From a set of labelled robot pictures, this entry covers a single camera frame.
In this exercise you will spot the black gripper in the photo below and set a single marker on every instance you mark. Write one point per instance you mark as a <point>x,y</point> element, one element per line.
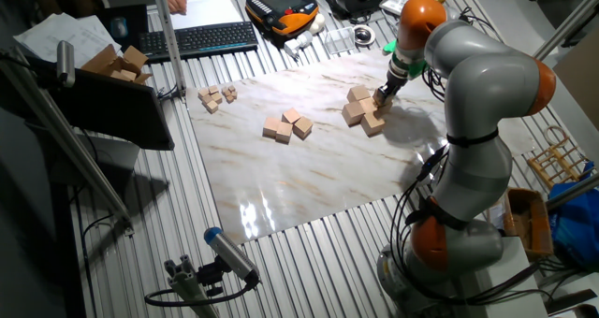
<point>394,84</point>

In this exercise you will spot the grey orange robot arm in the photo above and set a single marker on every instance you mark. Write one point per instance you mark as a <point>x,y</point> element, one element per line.
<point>486,89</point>

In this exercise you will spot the person right hand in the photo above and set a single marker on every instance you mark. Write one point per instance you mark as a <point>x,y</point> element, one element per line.
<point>177,2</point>

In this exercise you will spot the clear plastic box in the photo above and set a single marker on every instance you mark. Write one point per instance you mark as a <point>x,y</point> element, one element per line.
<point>339,40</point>

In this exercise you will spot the white control box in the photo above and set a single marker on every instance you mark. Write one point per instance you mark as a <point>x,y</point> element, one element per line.
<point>390,2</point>

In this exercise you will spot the white egg-shaped object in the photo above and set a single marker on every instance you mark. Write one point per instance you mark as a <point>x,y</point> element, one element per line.
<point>317,23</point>

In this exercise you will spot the marble pattern table sheet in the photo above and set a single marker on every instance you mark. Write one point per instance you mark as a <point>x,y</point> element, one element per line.
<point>304,182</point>

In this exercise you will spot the orange black teach pendant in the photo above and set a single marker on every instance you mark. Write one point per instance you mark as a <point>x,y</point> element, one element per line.
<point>281,4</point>

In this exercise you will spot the medium wooden cube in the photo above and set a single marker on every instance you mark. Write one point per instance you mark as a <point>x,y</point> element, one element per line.
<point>212,107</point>
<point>203,93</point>
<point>217,97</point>
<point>214,90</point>
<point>208,99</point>

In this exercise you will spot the wooden rack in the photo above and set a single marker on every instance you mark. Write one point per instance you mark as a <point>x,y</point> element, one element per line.
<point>552,155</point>

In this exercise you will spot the brown cardboard sheet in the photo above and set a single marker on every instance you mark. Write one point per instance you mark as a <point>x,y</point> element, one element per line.
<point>582,75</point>

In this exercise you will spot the blank white paper pad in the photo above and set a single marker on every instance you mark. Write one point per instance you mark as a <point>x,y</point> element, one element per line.
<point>210,9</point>

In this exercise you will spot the black computer keyboard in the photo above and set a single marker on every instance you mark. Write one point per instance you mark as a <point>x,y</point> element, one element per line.
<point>196,39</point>

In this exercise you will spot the brown cardboard box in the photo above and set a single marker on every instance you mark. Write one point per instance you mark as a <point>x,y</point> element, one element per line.
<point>543,224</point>

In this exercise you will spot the blue bag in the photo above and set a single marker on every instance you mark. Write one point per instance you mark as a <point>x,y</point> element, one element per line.
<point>578,229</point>

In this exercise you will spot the black mouse pad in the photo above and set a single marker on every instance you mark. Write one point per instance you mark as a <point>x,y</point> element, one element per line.
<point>138,23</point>

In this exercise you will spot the black monitor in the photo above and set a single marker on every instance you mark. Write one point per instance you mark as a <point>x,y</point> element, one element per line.
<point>117,112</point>

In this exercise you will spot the short aluminium profile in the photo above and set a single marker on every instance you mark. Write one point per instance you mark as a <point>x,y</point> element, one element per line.
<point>187,287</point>

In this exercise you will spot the black computer mouse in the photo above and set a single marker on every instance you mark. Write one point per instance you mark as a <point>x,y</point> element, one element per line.
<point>119,27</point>

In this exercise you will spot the open cardboard box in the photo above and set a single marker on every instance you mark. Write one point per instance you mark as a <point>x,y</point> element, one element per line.
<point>105,61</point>

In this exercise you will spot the long aluminium beam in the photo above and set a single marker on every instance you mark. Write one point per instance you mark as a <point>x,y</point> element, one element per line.
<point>93,180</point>

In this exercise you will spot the printed white paper sheets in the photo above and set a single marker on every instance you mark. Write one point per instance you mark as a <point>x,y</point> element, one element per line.
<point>61,35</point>

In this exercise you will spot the green printed camera mount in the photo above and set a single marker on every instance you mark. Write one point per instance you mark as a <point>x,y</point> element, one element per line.
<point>389,47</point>

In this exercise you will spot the aluminium frame post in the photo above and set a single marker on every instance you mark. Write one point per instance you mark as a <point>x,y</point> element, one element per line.
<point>566,25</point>

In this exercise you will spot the silver camera blue cap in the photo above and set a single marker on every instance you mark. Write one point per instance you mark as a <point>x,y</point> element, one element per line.
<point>231,255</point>

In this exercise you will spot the thin aluminium post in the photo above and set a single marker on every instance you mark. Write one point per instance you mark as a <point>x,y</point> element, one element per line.
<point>169,42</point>

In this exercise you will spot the white pedestal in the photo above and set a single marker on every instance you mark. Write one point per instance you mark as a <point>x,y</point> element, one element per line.
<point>515,285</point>

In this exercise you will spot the black camera clamp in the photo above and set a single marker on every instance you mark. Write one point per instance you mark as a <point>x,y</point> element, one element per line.
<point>210,276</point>

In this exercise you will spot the silver depth camera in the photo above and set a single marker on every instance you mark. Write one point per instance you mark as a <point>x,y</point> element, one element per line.
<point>65,63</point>

